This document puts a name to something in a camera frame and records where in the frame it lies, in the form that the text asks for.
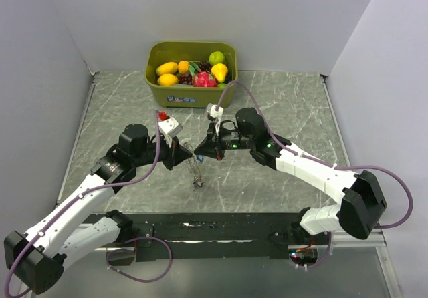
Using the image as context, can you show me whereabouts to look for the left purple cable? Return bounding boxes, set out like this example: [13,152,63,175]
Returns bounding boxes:
[4,110,173,297]

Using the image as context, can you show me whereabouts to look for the dark red grapes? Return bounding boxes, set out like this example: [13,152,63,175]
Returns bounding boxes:
[178,73,193,85]

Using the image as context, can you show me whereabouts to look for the pink dragon fruit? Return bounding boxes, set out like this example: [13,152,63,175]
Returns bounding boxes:
[193,71,217,88]

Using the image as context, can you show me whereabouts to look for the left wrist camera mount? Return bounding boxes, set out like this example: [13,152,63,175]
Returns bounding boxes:
[156,111,183,147]

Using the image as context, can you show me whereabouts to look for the orange fruit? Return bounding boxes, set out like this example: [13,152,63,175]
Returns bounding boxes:
[177,61,190,75]

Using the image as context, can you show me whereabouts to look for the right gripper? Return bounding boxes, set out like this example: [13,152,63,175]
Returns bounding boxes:
[194,121,254,161]

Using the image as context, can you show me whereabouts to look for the olive green plastic basket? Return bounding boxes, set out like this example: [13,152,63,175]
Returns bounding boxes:
[145,41,238,108]

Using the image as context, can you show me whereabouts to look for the upper yellow mango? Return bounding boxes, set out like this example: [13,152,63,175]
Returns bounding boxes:
[156,61,178,77]

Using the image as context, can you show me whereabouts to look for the yellow pear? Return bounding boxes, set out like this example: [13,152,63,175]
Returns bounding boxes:
[211,63,229,83]

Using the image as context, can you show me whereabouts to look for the lower yellow mango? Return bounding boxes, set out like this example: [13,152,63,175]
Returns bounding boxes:
[157,73,179,86]

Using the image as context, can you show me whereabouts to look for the green apple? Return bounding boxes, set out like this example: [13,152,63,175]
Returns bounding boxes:
[209,51,226,66]

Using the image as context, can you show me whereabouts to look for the yellow mango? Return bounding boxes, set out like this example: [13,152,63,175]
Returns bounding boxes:
[156,61,178,77]
[157,73,179,86]

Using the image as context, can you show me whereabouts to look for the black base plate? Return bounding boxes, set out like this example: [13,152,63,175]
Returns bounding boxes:
[83,212,332,263]

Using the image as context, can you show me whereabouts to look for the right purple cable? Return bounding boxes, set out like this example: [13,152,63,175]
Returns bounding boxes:
[213,80,414,272]

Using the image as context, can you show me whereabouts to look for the aluminium rail frame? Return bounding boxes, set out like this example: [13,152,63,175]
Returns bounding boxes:
[31,220,386,255]

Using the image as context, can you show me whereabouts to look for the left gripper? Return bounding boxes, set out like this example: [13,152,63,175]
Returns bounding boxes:
[132,133,192,170]

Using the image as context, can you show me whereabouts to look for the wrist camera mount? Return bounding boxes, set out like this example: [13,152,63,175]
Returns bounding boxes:
[156,111,183,147]
[206,103,224,134]

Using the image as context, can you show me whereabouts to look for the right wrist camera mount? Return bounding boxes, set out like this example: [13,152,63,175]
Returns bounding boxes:
[206,103,224,134]

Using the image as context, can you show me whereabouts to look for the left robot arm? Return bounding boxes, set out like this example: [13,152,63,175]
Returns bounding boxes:
[4,118,192,294]

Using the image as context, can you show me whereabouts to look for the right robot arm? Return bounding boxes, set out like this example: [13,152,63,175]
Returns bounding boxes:
[194,104,387,244]

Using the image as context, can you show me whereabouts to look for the purple cable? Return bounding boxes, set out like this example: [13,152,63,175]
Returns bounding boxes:
[4,110,173,297]
[213,80,414,272]

